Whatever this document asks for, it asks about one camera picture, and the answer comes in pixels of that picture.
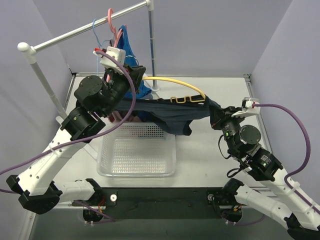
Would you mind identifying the yellow plastic hanger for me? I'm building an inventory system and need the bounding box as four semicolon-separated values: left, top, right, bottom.
143;76;207;104

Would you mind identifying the royal blue tank top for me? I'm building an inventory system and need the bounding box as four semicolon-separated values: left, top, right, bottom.
117;25;153;100

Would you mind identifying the pink plastic hanger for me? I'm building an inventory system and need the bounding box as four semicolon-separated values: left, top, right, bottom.
106;8;126;83

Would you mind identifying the dark navy tank top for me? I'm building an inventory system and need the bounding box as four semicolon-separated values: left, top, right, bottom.
129;97;222;136

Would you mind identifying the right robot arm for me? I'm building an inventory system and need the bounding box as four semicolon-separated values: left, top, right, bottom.
209;98;320;240

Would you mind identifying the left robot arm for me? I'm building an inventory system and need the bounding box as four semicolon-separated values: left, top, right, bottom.
6;64;146;215

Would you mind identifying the mauve pink tank top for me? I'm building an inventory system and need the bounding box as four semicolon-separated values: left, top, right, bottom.
109;37;146;124

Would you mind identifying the white perforated plastic basket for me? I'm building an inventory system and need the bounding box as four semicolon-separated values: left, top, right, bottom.
96;122;177;178

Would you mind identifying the white metal clothes rack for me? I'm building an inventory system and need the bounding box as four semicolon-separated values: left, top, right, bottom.
17;0;161;161

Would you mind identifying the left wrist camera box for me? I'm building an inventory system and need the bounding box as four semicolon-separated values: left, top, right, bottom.
93;46;126;70

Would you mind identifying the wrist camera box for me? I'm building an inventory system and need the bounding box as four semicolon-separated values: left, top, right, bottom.
93;46;126;70
231;97;260;118

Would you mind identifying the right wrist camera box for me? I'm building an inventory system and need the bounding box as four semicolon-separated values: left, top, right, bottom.
231;97;260;118

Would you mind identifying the light blue wire hanger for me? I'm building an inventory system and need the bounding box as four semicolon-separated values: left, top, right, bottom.
91;18;109;75

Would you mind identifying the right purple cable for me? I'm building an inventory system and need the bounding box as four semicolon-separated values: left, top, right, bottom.
254;102;320;208

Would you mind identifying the purple cable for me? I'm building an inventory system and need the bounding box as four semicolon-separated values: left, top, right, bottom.
0;51;137;195
254;102;320;208

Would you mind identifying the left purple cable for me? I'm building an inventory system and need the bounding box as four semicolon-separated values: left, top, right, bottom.
0;51;137;195

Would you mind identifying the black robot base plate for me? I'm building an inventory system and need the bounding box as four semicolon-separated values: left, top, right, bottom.
86;187;238;220

